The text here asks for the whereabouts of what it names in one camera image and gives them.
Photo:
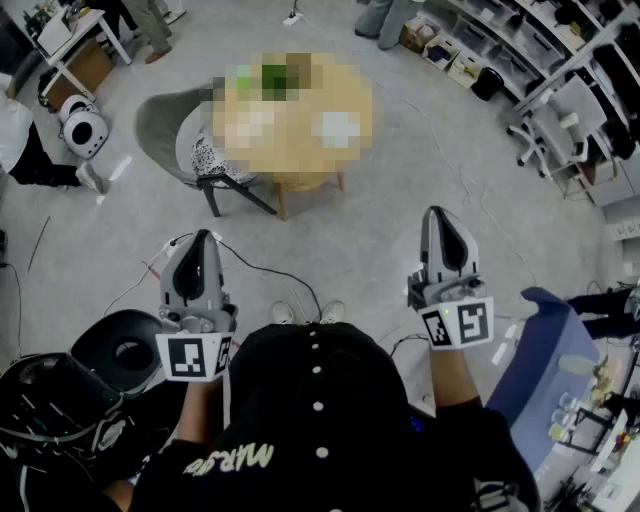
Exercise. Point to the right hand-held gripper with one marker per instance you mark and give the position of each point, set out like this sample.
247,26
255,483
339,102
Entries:
465,322

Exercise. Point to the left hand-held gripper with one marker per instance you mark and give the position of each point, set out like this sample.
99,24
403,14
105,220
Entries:
190,355

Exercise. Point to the person's left forearm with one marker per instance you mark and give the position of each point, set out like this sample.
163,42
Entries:
200,410

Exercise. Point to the person's right forearm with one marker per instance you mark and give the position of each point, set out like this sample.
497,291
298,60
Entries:
452,380

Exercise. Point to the white power strip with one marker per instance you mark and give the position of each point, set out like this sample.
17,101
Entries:
172,247
293,20

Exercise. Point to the person's left white shoe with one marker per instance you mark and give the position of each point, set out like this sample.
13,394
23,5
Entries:
283,312

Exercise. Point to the person's white shoe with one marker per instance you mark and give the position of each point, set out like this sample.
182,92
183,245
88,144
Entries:
332,311
283,312

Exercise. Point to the black office chair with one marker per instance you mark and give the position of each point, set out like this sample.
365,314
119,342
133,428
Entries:
100,360

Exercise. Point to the patterned white seat cushion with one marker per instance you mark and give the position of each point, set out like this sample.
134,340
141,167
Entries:
210,160

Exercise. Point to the person's right white shoe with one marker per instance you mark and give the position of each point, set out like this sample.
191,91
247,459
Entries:
332,311

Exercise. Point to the blue covered table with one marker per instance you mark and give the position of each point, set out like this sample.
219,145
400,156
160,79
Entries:
545,350

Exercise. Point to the grey shell chair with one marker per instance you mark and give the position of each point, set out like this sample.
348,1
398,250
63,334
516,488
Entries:
160,130

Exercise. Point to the round wooden table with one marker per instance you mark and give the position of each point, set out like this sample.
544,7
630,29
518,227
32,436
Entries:
295,160

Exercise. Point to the black waste bin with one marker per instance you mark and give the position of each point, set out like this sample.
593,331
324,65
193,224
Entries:
487,84

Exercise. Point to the white drawer cabinet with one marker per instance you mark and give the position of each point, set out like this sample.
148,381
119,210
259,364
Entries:
622,230

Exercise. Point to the white dome device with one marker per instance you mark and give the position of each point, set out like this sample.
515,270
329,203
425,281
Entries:
75,104
85,135

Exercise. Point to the cardboard box with yellow item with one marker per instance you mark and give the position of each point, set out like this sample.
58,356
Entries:
465,70

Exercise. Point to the white office chair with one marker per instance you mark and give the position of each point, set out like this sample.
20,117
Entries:
575,117

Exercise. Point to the person's black jacket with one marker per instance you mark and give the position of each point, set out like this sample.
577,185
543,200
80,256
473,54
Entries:
325,425

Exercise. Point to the cardboard box with blue item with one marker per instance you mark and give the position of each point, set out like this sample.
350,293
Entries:
442,52

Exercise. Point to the cardboard box with beige items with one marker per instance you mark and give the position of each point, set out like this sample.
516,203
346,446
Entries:
420,32

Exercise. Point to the white storage shelving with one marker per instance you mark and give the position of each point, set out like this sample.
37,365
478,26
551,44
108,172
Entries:
575,64

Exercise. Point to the large cardboard box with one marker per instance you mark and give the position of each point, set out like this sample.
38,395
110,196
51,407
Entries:
87,67

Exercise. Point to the white desk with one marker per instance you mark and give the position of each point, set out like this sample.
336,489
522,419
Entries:
92,30

